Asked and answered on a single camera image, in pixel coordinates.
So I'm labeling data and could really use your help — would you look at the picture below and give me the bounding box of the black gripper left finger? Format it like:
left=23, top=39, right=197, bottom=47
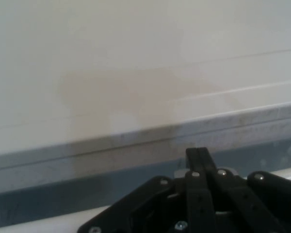
left=77, top=147, right=218, bottom=233

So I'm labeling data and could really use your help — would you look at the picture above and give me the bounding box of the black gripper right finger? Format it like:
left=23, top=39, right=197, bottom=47
left=198, top=147, right=291, bottom=233

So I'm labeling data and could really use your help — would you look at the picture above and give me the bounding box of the grey metal frame rail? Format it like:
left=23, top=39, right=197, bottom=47
left=0, top=101, right=291, bottom=230

